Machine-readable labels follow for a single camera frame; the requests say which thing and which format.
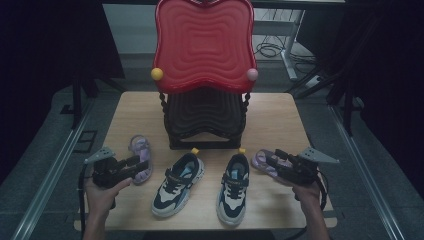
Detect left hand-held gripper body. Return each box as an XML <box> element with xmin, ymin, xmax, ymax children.
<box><xmin>83</xmin><ymin>146</ymin><xmax>132</xmax><ymax>188</ymax></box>

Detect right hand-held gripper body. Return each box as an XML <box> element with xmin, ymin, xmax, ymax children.
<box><xmin>276</xmin><ymin>146</ymin><xmax>340</xmax><ymax>186</ymax></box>

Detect purple child's sandal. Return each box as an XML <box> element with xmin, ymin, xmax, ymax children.
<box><xmin>128</xmin><ymin>134</ymin><xmax>154</xmax><ymax>185</ymax></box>
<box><xmin>250</xmin><ymin>148</ymin><xmax>294</xmax><ymax>186</ymax></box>

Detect black and white child's sneaker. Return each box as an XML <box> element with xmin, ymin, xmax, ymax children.
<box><xmin>150</xmin><ymin>147</ymin><xmax>206</xmax><ymax>219</ymax></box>
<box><xmin>215</xmin><ymin>147</ymin><xmax>251</xmax><ymax>227</ymax></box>

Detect red and black shoe rack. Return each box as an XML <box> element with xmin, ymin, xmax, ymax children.
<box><xmin>150</xmin><ymin>0</ymin><xmax>259</xmax><ymax>150</ymax></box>

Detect person's right hand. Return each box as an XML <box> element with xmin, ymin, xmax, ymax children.
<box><xmin>292</xmin><ymin>183</ymin><xmax>322</xmax><ymax>208</ymax></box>

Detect person's left hand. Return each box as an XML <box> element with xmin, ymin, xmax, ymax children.
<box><xmin>84</xmin><ymin>177</ymin><xmax>133</xmax><ymax>218</ymax></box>

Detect black stand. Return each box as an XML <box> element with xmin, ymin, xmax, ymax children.
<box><xmin>285</xmin><ymin>63</ymin><xmax>368</xmax><ymax>136</ymax></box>
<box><xmin>59</xmin><ymin>74</ymin><xmax>128</xmax><ymax>130</ymax></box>

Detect dark curtain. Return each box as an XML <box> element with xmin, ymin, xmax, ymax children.
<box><xmin>296</xmin><ymin>0</ymin><xmax>424</xmax><ymax>198</ymax></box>
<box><xmin>0</xmin><ymin>0</ymin><xmax>126</xmax><ymax>183</ymax></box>

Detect right hand-held gripper cable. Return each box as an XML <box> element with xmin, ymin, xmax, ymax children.
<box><xmin>288</xmin><ymin>169</ymin><xmax>330</xmax><ymax>240</ymax></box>

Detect hand-held gripper cable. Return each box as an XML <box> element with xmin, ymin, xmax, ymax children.
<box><xmin>77</xmin><ymin>164</ymin><xmax>88</xmax><ymax>236</ymax></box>
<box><xmin>288</xmin><ymin>169</ymin><xmax>330</xmax><ymax>240</ymax></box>

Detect left hand-held gripper cable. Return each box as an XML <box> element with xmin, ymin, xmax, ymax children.
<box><xmin>77</xmin><ymin>164</ymin><xmax>88</xmax><ymax>236</ymax></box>

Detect metal floor rail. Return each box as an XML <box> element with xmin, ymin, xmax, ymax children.
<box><xmin>11</xmin><ymin>99</ymin><xmax>95</xmax><ymax>240</ymax></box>
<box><xmin>328</xmin><ymin>104</ymin><xmax>406</xmax><ymax>240</ymax></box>

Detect black floor cables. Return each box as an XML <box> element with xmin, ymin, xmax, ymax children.
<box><xmin>254</xmin><ymin>34</ymin><xmax>317</xmax><ymax>65</ymax></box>

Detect white desk frame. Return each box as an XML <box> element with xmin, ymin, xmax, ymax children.
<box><xmin>252</xmin><ymin>9</ymin><xmax>306</xmax><ymax>82</ymax></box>

